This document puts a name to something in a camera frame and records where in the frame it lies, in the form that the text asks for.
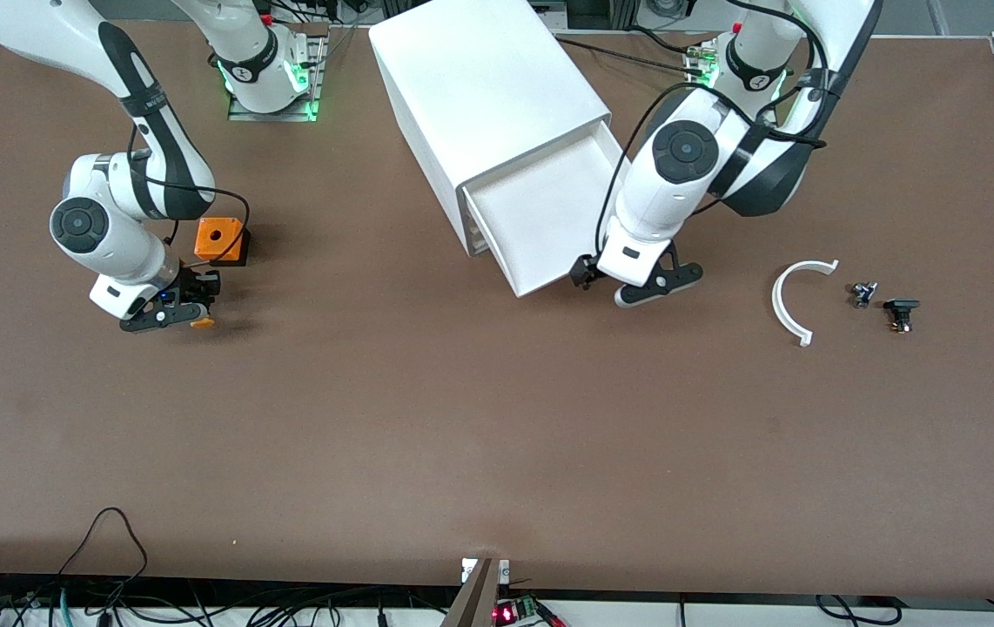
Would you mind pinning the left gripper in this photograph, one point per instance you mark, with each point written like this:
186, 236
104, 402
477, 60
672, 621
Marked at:
585, 271

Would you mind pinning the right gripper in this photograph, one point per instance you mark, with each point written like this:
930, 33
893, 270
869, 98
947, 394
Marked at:
198, 285

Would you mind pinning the white highest cabinet drawer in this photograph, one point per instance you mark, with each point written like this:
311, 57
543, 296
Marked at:
540, 218

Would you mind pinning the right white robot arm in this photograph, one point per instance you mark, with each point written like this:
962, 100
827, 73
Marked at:
105, 226

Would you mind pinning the white drawer cabinet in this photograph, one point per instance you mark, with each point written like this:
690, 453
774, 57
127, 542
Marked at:
480, 78

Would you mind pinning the small metal tee fitting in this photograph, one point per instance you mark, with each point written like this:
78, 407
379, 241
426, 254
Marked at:
863, 294

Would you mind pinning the circuit board with red light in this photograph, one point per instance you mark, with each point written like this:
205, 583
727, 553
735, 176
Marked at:
519, 612

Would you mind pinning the orange black button enclosure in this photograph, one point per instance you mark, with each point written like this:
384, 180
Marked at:
218, 237

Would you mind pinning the white semicircular plastic bracket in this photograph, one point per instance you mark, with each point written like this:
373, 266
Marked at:
777, 305

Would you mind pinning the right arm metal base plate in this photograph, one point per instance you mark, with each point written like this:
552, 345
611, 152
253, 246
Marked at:
316, 78

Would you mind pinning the black switch contact module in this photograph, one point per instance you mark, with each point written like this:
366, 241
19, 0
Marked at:
901, 306

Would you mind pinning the white beam mounting bracket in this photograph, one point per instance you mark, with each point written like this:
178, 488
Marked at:
504, 570

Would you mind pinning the grey aluminium camera beam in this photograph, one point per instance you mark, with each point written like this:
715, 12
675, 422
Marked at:
475, 601

